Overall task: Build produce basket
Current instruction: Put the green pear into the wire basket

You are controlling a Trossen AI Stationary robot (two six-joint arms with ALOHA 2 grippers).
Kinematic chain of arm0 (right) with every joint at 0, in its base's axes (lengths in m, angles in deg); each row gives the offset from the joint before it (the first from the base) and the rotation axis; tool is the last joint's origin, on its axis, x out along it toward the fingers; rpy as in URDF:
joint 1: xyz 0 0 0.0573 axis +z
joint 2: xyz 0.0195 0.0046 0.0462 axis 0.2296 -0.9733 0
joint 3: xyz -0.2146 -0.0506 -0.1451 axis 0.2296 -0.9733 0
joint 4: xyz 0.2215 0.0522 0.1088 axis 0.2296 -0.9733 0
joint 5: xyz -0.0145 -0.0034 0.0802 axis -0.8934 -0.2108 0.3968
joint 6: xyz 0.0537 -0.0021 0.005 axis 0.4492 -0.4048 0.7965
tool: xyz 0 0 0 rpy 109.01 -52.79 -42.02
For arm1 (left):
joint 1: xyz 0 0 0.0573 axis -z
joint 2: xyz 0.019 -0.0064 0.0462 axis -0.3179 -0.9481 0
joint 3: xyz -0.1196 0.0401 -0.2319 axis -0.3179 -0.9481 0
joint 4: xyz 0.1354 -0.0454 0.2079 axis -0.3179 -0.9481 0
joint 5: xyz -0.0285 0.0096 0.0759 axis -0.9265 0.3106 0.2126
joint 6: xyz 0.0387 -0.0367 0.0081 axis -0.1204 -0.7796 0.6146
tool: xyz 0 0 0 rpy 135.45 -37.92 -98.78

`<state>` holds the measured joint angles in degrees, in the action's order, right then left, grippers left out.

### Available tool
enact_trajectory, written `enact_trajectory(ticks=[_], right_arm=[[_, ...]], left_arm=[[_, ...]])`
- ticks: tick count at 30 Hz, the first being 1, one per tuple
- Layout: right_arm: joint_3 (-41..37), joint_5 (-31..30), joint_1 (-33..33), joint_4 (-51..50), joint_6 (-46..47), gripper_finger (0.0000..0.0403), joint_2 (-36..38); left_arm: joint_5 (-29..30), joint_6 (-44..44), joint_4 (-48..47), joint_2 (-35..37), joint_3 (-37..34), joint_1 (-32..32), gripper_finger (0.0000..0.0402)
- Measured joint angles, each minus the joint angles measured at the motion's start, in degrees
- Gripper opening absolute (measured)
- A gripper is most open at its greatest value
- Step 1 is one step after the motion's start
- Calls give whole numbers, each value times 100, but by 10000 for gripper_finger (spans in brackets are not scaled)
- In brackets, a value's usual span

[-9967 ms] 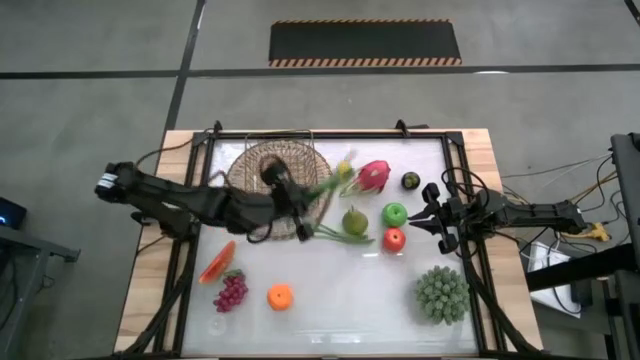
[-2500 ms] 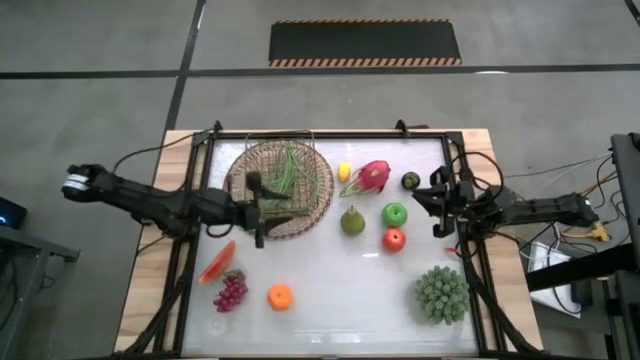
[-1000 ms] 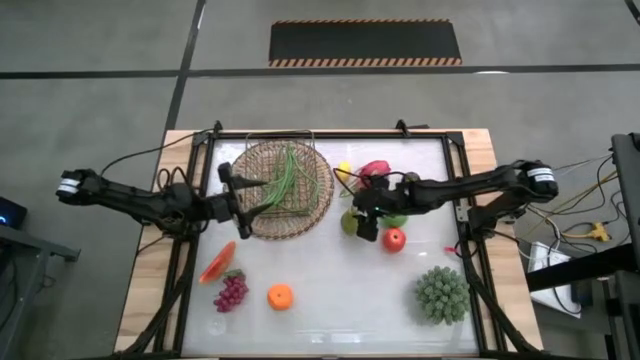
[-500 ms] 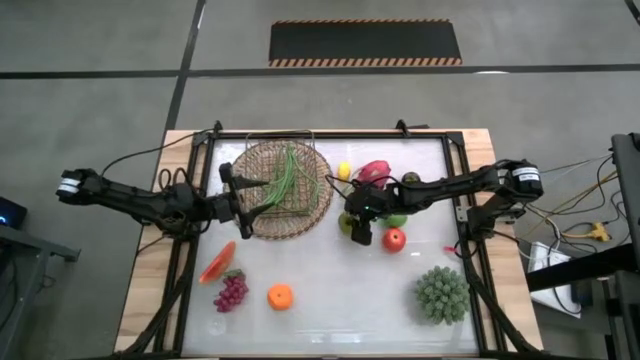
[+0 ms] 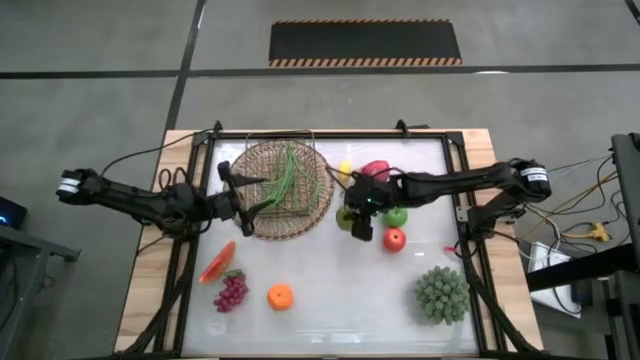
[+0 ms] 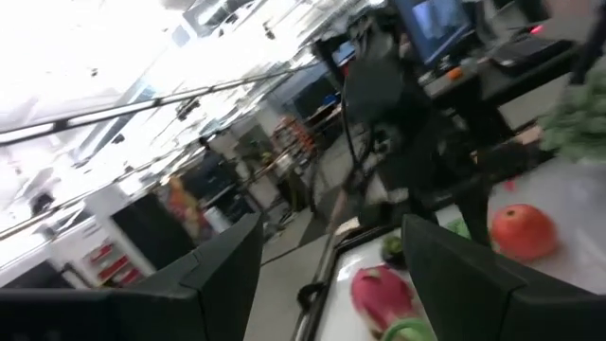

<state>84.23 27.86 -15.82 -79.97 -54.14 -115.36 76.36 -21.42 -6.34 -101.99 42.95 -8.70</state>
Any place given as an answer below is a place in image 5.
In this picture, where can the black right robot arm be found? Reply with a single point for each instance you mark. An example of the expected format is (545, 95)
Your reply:
(450, 182)

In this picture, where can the red apple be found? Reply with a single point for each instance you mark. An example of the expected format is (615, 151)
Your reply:
(394, 240)

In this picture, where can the yellow lemon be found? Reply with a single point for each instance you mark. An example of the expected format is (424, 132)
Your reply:
(345, 170)

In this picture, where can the black hazard-striped floor mat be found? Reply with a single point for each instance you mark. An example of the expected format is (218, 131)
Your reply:
(365, 42)

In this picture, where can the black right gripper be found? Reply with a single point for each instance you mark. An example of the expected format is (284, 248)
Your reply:
(370, 192)

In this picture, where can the small red connector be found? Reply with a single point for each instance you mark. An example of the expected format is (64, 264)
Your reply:
(449, 248)

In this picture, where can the white box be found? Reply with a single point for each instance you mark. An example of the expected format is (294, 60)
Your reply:
(542, 260)

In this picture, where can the orange papaya slice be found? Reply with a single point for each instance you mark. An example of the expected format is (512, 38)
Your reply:
(218, 265)

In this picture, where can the green bumpy sugar apple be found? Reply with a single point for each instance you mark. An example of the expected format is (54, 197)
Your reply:
(442, 295)

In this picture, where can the black aluminium table frame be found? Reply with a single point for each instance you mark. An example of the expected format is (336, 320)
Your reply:
(350, 134)

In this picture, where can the olive green pear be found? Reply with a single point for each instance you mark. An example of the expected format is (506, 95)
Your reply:
(342, 219)

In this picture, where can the black frame clamp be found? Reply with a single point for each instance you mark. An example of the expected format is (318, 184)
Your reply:
(218, 127)
(401, 126)

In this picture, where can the pink dragon fruit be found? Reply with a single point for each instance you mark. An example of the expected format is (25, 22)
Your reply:
(376, 167)

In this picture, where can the orange tangerine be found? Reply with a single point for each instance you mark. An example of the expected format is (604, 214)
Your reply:
(280, 297)

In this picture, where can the purple grape bunch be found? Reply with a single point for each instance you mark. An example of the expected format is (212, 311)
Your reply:
(232, 295)

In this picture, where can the black desk bar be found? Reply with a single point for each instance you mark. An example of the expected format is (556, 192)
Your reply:
(575, 270)

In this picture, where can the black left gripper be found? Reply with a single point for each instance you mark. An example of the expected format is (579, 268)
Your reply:
(225, 205)

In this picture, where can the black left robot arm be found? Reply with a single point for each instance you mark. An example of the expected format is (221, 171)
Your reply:
(130, 200)

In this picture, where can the yellow plug connector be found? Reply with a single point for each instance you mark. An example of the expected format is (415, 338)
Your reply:
(599, 231)

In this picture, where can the round wicker basket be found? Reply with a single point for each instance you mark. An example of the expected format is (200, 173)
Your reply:
(300, 227)

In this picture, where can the grey metal cart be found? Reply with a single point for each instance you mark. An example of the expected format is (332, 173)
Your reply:
(30, 245)

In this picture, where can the green long beans bunch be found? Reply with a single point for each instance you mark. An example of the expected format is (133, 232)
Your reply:
(285, 180)

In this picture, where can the black device with blue light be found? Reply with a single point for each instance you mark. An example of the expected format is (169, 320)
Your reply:
(12, 212)

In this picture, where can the black equipment stand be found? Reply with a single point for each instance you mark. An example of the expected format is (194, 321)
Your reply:
(627, 175)

